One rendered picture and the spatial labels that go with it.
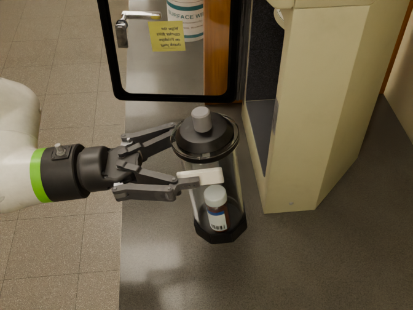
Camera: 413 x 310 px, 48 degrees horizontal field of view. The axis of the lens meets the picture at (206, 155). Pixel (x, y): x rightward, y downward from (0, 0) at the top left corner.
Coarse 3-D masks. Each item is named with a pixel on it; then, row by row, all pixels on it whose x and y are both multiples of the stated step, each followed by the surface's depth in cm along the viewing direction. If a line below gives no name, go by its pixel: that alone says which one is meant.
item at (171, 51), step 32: (96, 0) 98; (128, 0) 98; (160, 0) 97; (192, 0) 97; (224, 0) 97; (128, 32) 103; (160, 32) 103; (192, 32) 102; (224, 32) 102; (128, 64) 109; (160, 64) 109; (192, 64) 109; (224, 64) 108
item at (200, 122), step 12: (204, 108) 70; (192, 120) 70; (204, 120) 69; (216, 120) 72; (228, 120) 74; (180, 132) 72; (192, 132) 71; (204, 132) 71; (216, 132) 70; (228, 132) 71; (180, 144) 71; (192, 144) 70; (204, 144) 69; (216, 144) 69
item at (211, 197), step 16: (176, 128) 75; (176, 144) 72; (224, 160) 72; (224, 176) 74; (192, 192) 77; (208, 192) 75; (224, 192) 76; (240, 192) 80; (192, 208) 83; (208, 208) 78; (224, 208) 78; (240, 208) 82; (208, 224) 82; (224, 224) 81
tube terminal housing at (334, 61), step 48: (336, 0) 65; (384, 0) 70; (288, 48) 70; (336, 48) 70; (384, 48) 83; (288, 96) 76; (336, 96) 77; (288, 144) 84; (336, 144) 88; (288, 192) 94
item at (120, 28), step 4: (120, 24) 100; (124, 24) 100; (116, 28) 101; (120, 28) 100; (124, 28) 101; (116, 32) 102; (120, 32) 101; (124, 32) 101; (116, 36) 102; (120, 36) 102; (124, 36) 102; (120, 40) 103; (124, 40) 103; (120, 44) 104; (124, 44) 104
